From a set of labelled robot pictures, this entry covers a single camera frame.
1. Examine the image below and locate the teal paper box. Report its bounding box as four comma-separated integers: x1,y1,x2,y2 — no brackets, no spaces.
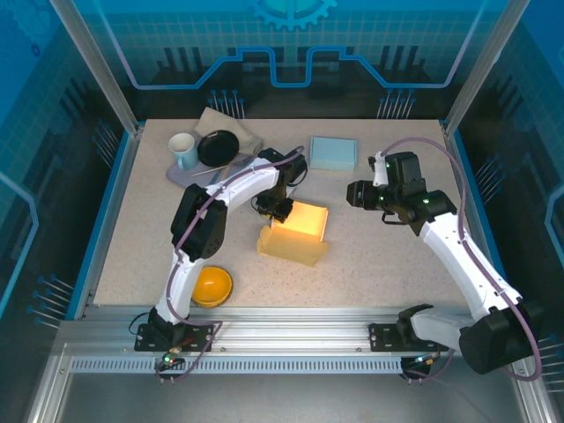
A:
308,136,357,172

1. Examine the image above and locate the yellow paper box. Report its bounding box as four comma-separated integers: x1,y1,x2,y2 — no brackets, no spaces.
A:
256,198,330,269

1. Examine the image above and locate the black round plate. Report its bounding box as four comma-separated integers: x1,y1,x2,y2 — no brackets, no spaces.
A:
197,129,241,167

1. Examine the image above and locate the silver metal fork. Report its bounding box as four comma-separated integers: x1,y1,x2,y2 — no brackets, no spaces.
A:
190,157,250,178

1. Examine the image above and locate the beige cloth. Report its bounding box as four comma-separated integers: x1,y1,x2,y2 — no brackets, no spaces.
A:
193,107,265,160

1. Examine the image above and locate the light blue mug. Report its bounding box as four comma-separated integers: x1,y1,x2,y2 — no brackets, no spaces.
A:
167,131,200,171

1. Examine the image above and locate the lavender plastic tray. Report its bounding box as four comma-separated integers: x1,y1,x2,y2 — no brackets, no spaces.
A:
166,147,265,191

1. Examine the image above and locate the orange bowl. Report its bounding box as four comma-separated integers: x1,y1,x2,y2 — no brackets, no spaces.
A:
191,265,234,309

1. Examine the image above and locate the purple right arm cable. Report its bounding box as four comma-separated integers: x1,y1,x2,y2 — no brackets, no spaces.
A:
381,136,543,382

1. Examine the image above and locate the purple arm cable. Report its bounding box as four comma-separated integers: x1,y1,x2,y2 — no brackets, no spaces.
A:
381,136,543,382
153,145,308,384

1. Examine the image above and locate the aluminium side rail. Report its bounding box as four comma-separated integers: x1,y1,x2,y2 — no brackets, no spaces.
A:
442,125,516,321
72,122,146,321

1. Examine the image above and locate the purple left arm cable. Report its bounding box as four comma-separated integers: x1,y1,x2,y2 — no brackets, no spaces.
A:
153,145,308,384

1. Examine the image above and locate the aluminium frame post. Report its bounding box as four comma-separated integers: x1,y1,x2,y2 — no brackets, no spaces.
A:
48,0,145,137
442,0,532,137

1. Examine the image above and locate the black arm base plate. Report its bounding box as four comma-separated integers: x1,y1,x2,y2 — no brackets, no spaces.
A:
367,322,450,353
134,322,217,353

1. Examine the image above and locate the aluminium mounting rail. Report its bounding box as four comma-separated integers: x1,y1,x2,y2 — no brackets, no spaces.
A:
56,306,530,358

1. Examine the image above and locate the slotted grey cable duct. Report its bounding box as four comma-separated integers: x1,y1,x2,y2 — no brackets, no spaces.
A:
69,355,406,376

